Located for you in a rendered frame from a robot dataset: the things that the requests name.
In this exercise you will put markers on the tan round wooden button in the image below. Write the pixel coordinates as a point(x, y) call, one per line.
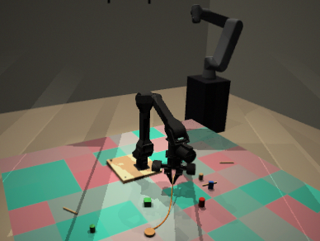
point(149, 232)

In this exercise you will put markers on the blue rectangular block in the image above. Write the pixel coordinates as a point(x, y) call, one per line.
point(211, 185)

